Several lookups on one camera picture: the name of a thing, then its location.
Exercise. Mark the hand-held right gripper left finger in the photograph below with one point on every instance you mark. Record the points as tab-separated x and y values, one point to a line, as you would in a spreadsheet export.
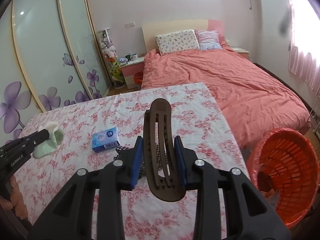
137	163

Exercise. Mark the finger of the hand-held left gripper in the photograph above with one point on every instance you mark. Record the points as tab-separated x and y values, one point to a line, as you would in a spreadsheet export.
41	136

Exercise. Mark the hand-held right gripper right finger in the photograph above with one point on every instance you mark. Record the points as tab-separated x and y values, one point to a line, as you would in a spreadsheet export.
180	161

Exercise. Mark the light green sock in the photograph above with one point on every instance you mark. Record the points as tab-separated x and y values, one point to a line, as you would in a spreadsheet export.
47	145

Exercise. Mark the brown slotted back stretcher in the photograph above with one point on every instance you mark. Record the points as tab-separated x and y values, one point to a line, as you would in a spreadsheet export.
162	155

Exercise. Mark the orange plastic basket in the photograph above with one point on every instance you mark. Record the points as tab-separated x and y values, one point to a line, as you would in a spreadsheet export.
287	170

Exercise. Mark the person's left hand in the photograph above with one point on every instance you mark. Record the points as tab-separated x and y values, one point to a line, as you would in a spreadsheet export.
20	200

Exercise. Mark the blue tissue packet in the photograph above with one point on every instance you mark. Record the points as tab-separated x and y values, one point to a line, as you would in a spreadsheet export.
105	140

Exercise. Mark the floral tablecloth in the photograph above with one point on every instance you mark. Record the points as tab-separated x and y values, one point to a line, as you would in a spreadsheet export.
105	107

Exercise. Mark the small orange bin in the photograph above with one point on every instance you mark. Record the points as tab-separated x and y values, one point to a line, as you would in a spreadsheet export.
138	78

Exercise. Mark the wardrobe with purple flowers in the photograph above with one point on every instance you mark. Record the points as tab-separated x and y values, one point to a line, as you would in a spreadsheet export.
45	50

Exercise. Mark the pink duvet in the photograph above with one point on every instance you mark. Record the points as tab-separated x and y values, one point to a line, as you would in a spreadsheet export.
230	85

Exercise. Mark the pink white nightstand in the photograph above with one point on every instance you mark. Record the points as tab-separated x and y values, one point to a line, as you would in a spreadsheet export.
240	52
132	71

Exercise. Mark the green plush toy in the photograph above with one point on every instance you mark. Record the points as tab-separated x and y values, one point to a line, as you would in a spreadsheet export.
116	69

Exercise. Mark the orange wrapper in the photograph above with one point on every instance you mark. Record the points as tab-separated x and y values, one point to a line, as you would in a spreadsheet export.
272	194

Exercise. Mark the dark mug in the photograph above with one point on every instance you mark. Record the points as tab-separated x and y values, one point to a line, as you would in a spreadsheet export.
127	58

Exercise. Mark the white mug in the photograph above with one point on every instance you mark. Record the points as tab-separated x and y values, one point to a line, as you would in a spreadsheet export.
133	56

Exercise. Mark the plush toy display case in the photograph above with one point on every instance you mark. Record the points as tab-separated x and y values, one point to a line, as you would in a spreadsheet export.
108	50

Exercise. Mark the floral pillow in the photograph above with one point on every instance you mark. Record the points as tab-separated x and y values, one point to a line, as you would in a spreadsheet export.
177	42

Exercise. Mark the striped pink pillow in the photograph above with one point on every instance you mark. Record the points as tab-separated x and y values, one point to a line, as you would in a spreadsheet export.
208	38

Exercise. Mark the beige pink headboard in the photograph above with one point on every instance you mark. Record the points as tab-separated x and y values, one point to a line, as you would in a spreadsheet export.
170	27

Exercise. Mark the pink curtain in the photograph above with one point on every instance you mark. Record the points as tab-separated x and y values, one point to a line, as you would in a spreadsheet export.
306	42

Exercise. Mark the wall socket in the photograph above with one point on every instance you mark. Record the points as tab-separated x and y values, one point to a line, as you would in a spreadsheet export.
130	24

